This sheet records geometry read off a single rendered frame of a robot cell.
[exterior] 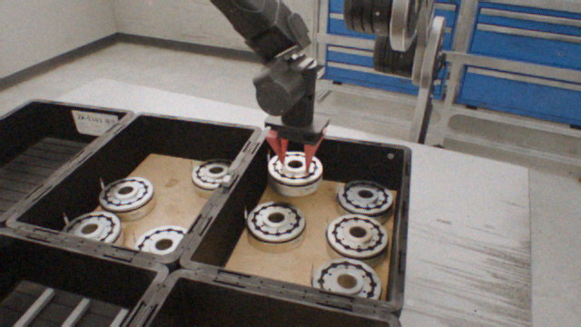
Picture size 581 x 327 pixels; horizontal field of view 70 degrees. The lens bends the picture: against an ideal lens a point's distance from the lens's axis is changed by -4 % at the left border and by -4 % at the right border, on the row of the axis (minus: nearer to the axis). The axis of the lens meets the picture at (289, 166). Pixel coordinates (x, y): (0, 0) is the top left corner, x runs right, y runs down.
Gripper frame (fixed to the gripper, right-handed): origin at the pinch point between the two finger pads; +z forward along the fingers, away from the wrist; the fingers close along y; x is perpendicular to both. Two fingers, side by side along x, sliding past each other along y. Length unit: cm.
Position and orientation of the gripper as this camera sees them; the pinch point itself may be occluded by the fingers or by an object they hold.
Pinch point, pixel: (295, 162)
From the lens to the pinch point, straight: 79.8
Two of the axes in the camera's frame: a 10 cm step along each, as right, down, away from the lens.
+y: 9.3, 2.3, -2.9
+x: 3.7, -5.2, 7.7
